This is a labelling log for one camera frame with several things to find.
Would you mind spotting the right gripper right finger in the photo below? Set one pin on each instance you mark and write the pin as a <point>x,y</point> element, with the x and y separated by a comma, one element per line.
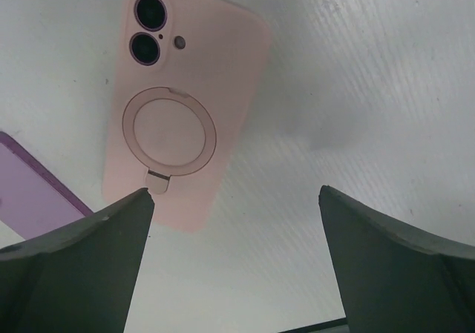
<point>392,276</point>

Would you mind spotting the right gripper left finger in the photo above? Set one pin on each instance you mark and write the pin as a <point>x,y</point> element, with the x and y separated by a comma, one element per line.
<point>80,277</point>

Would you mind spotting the pink phone case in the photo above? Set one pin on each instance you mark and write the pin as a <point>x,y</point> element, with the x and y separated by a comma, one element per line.
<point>173,125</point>

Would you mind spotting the purple phone black screen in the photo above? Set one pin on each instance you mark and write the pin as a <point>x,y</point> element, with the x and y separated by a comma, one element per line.
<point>33,200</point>

